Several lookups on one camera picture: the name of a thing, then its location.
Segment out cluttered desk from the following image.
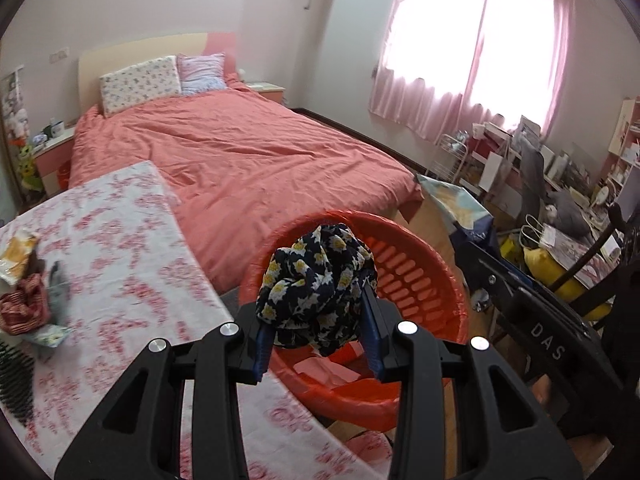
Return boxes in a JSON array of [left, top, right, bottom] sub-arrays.
[[467, 115, 621, 261]]

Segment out dark wooden chair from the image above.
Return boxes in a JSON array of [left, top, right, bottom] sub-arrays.
[[547, 205, 640, 321]]

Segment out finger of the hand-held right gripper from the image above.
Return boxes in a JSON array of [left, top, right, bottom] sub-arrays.
[[451, 237, 516, 311]]

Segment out yellow bag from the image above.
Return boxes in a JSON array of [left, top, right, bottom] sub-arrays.
[[522, 245, 616, 321]]

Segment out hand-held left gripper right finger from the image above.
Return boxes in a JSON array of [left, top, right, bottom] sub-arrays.
[[361, 280, 586, 480]]

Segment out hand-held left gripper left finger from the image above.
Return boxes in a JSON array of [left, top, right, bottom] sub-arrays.
[[54, 302, 275, 480]]

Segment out map print bag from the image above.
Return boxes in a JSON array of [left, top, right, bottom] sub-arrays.
[[415, 172, 496, 241]]

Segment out dark floral cloth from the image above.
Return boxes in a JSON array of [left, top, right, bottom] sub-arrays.
[[255, 223, 377, 358]]

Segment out red striped cloth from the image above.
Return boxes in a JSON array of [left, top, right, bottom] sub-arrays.
[[0, 272, 51, 336]]

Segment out pink curtain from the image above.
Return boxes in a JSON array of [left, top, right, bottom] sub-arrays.
[[369, 0, 488, 126], [465, 0, 576, 143]]

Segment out hanging plush toy holder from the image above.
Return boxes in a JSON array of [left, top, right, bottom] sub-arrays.
[[0, 67, 31, 142]]

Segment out pink nightstand with mugs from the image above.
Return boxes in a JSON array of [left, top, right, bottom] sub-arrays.
[[32, 125, 77, 198]]

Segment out white paper bag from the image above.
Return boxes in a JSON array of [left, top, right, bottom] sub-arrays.
[[520, 212, 556, 251]]

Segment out grey sock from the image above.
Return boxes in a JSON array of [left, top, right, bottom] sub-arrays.
[[45, 260, 71, 321]]

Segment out grey cloth bundle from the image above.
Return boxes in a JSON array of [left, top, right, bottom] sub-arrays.
[[547, 187, 593, 238]]

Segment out grey office chair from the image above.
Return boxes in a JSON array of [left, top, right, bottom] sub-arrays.
[[517, 137, 548, 221]]

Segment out pink paper sheet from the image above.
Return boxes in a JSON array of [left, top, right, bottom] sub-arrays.
[[295, 355, 371, 388]]

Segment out cream pink headboard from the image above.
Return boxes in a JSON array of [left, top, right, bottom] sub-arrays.
[[77, 31, 238, 108]]

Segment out white bookshelf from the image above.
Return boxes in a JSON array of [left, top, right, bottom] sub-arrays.
[[607, 97, 640, 191]]

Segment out yellow snack packet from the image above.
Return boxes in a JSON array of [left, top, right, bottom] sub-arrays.
[[0, 227, 41, 286]]

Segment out white wire cart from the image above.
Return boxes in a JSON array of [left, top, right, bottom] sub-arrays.
[[432, 132, 471, 183]]

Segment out green plush toy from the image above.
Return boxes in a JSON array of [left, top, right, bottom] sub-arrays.
[[17, 145, 45, 192]]

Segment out red bed blanket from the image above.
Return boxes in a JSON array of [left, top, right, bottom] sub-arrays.
[[67, 77, 426, 291]]

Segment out striped pink pillow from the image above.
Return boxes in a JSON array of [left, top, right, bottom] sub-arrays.
[[177, 52, 228, 96]]

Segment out floral pillow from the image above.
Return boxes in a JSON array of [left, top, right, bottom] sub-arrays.
[[99, 55, 183, 116]]

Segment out red plastic basket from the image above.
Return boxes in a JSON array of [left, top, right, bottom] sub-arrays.
[[239, 210, 471, 433]]

